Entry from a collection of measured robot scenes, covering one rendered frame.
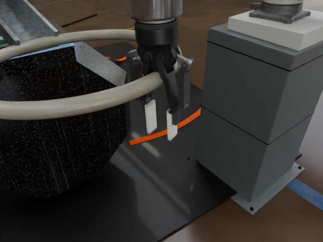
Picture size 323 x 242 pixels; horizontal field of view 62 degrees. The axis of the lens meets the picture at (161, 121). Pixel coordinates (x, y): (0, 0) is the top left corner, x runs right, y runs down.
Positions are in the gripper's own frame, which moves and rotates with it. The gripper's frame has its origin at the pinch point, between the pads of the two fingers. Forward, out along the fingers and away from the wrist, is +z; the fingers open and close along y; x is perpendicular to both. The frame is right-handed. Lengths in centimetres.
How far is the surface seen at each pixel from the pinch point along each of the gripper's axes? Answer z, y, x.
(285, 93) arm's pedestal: 17, -16, -62
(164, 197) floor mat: 78, 29, -42
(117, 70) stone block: 16, 57, -50
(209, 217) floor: 81, 4, -44
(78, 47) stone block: 1, 61, -34
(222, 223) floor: 81, -2, -45
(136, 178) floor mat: 76, 49, -45
